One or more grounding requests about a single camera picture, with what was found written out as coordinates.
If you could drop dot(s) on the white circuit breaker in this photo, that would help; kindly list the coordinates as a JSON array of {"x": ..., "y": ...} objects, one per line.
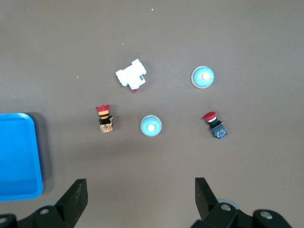
[{"x": 130, "y": 76}]

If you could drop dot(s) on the red button orange switch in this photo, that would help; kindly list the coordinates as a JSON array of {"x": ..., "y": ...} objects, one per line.
[{"x": 104, "y": 116}]

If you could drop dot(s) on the blue plastic tray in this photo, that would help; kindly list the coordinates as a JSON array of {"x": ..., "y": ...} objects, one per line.
[{"x": 16, "y": 154}]

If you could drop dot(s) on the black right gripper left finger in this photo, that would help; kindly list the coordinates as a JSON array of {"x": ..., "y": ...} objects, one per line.
[{"x": 71, "y": 202}]

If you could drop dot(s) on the red mushroom button blue base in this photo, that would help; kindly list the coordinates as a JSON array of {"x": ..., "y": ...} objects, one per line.
[{"x": 210, "y": 116}]

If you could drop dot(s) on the scuffed light blue call bell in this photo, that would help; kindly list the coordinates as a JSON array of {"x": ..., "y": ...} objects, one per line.
[{"x": 198, "y": 82}]

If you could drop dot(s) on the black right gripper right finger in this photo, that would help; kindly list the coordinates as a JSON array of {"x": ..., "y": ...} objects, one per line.
[{"x": 209, "y": 209}]

